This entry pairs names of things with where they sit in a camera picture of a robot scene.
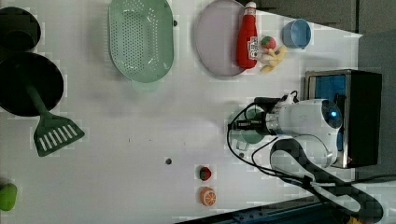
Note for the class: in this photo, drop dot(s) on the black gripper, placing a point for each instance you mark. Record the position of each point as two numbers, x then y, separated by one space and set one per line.
257 124

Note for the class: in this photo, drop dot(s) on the green mug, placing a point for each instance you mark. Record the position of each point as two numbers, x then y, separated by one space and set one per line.
243 140

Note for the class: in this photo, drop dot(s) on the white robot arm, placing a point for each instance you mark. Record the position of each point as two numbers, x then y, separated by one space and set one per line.
304 145

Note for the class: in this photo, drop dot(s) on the small toy strawberry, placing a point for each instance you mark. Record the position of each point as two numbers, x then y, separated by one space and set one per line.
205 173

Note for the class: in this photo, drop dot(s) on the yellow toy banana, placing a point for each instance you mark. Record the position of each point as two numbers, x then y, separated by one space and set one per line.
272 59

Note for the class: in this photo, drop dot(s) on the red ketchup bottle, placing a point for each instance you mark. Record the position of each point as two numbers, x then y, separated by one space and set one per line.
247 48

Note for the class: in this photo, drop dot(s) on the toy orange half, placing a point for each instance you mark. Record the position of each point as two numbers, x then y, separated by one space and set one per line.
208 196

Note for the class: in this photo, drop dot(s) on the blue cup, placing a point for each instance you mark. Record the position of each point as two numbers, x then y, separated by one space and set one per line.
296 34

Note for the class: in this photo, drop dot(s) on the lilac plate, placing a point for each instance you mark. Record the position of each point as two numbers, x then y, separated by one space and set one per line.
215 37

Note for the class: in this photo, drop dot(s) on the silver toaster oven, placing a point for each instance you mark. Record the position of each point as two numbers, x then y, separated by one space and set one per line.
358 96

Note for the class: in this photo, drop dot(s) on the green perforated colander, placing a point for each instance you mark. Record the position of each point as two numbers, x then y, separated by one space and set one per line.
141 41

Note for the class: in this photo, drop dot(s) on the green slotted spatula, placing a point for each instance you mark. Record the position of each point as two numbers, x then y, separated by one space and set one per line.
52 132

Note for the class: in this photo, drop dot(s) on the black frying pan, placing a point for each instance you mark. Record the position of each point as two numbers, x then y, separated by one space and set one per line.
27 69

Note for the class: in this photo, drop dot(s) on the green toy pepper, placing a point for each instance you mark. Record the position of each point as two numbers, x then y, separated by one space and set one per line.
8 195

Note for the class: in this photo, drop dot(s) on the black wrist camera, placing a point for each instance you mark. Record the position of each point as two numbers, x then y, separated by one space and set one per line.
266 103

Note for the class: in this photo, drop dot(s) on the blue metal table frame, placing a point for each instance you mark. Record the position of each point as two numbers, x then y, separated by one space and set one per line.
311 213

